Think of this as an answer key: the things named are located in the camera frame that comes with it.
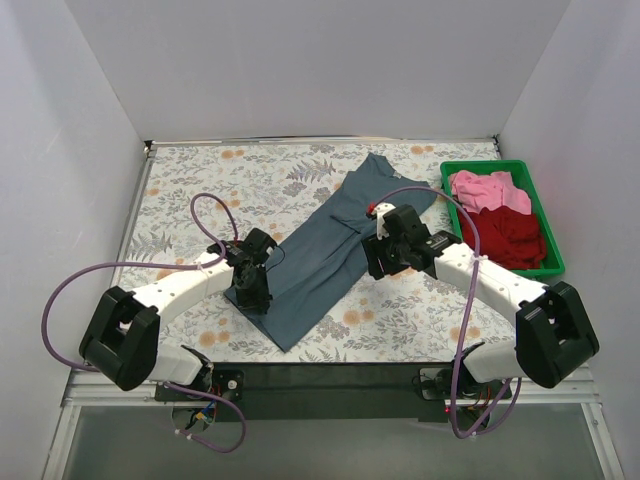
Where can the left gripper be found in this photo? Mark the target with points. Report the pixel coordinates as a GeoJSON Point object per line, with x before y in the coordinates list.
{"type": "Point", "coordinates": [253, 293]}

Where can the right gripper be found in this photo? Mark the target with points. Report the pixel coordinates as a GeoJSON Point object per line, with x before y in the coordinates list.
{"type": "Point", "coordinates": [376, 257]}

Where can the blue grey t shirt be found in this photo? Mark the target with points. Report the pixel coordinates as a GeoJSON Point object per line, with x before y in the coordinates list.
{"type": "Point", "coordinates": [323, 258]}

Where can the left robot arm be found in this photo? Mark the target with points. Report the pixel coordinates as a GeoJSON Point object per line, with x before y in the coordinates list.
{"type": "Point", "coordinates": [122, 339]}

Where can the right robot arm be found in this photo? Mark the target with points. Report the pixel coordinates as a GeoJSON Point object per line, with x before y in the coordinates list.
{"type": "Point", "coordinates": [553, 333]}

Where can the floral table mat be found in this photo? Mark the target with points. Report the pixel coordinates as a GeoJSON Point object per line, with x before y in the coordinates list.
{"type": "Point", "coordinates": [194, 192]}

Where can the pink t shirt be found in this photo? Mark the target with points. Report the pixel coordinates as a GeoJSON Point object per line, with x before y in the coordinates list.
{"type": "Point", "coordinates": [477, 192]}

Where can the red t shirt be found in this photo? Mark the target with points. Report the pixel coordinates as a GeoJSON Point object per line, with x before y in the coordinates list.
{"type": "Point", "coordinates": [510, 238]}

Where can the green plastic bin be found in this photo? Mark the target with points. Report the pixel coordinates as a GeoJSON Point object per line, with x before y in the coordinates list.
{"type": "Point", "coordinates": [463, 226]}

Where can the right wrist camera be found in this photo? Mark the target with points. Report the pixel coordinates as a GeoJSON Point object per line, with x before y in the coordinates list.
{"type": "Point", "coordinates": [377, 212]}

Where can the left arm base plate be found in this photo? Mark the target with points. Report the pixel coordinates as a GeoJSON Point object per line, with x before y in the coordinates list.
{"type": "Point", "coordinates": [225, 383]}

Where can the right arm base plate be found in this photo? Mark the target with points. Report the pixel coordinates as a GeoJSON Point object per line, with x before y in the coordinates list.
{"type": "Point", "coordinates": [434, 383]}

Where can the aluminium frame rail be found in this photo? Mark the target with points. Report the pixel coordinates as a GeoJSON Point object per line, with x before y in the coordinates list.
{"type": "Point", "coordinates": [329, 422]}

